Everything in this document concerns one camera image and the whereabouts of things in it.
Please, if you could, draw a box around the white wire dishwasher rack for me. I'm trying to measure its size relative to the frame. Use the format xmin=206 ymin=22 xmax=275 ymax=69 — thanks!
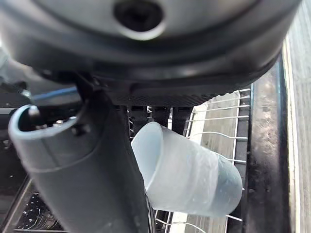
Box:
xmin=127 ymin=88 xmax=252 ymax=233

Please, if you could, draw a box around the translucent frosted plastic cup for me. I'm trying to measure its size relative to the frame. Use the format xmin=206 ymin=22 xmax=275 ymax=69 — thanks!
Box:
xmin=130 ymin=122 xmax=243 ymax=216

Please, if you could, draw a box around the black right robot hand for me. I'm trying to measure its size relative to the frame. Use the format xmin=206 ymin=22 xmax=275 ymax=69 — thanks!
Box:
xmin=0 ymin=0 xmax=306 ymax=233

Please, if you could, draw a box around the black dishwasher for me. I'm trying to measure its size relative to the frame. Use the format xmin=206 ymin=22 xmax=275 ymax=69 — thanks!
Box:
xmin=0 ymin=54 xmax=292 ymax=233

